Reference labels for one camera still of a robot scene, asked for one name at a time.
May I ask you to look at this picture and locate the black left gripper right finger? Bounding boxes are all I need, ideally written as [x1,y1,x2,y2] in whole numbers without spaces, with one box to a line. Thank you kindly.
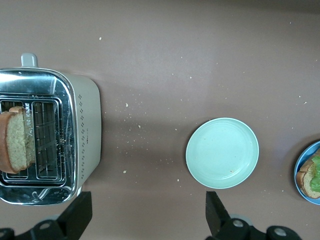
[204,191,301,240]

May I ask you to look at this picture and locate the silver beige toaster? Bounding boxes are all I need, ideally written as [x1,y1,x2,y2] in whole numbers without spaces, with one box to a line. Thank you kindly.
[0,52,102,206]

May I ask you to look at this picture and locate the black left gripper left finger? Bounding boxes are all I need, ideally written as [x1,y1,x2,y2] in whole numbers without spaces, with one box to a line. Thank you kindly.
[0,191,93,240]

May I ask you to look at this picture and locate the brown toast slice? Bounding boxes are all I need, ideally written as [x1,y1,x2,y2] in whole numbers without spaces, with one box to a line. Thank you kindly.
[296,148,320,200]
[0,106,36,175]

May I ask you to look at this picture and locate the green lettuce leaf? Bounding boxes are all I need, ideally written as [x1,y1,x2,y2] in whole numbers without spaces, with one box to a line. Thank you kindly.
[309,154,320,193]

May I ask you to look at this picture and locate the blue round plate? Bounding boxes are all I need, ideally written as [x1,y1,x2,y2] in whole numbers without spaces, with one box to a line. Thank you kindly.
[293,140,320,206]

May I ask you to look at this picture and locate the mint green round plate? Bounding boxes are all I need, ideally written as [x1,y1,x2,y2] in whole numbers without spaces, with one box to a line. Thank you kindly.
[185,117,260,190]

